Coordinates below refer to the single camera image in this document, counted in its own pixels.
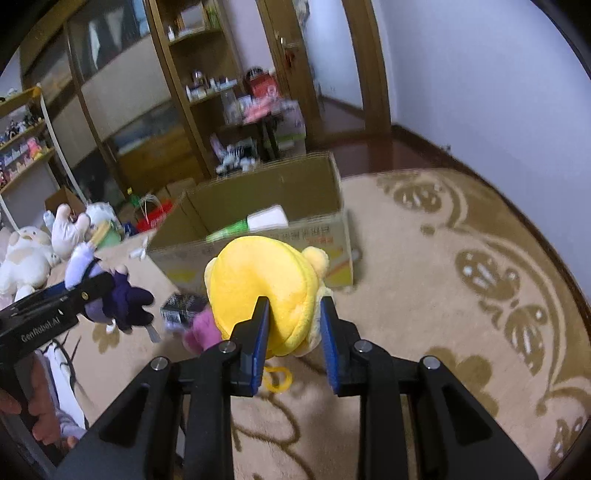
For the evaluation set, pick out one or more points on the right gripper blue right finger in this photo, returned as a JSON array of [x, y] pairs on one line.
[[338, 337]]

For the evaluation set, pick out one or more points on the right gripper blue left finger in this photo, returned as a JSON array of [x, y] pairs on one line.
[[250, 338]]

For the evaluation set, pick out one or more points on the black tissue pack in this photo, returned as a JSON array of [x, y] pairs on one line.
[[179, 310]]

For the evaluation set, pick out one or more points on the purple white plush doll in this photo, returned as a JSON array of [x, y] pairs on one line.
[[109, 296]]

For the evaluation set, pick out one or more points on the person's left hand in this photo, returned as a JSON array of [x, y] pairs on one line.
[[46, 428]]

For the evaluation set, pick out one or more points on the pink plush toy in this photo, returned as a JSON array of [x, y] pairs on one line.
[[202, 334]]

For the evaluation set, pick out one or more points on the white plush with paws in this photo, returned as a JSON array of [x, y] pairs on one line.
[[67, 229]]

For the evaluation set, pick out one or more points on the green yellow plush toy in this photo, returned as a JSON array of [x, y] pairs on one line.
[[106, 234]]

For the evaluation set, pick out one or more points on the small brown cardboard box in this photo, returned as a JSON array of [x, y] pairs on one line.
[[65, 196]]

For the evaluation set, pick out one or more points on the light wooden toy shelf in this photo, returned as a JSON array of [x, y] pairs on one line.
[[33, 164]]

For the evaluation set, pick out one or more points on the red paper bag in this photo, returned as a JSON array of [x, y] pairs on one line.
[[154, 217]]

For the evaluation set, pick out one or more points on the wicker basket with socks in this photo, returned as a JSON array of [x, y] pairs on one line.
[[240, 157]]

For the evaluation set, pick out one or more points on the small black table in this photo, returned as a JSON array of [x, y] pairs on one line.
[[264, 130]]

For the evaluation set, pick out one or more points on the wooden wardrobe cabinet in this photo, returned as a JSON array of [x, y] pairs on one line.
[[108, 98]]

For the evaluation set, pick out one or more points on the red box on shelf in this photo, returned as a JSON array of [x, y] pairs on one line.
[[260, 83]]

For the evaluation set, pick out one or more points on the wooden shelf unit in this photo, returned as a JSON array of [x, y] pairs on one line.
[[198, 58]]

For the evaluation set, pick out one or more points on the wooden door frame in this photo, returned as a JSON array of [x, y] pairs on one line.
[[329, 58]]

